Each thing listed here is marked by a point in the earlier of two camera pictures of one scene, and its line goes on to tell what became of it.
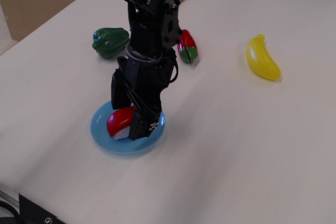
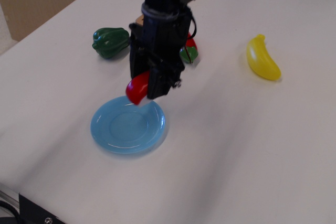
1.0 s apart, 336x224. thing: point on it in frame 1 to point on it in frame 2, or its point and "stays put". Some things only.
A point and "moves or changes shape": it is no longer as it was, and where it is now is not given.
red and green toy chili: (187, 47) stays put
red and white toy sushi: (118, 121) moves or changes shape
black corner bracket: (30, 212) stays put
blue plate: (124, 146) stays put
